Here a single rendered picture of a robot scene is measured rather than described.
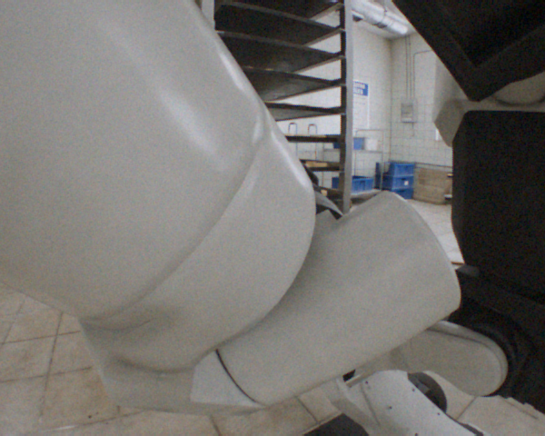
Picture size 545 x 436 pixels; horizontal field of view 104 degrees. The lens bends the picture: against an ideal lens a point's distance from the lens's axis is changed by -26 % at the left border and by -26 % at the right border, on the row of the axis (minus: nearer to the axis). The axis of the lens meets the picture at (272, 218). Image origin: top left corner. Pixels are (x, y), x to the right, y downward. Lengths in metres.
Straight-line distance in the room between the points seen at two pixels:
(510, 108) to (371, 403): 0.57
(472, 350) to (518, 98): 0.29
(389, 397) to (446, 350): 0.26
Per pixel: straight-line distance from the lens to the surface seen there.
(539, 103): 0.30
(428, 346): 0.44
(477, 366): 0.42
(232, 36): 0.79
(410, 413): 0.65
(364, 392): 0.66
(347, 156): 0.92
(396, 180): 4.81
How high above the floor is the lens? 0.85
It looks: 15 degrees down
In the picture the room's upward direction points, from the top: straight up
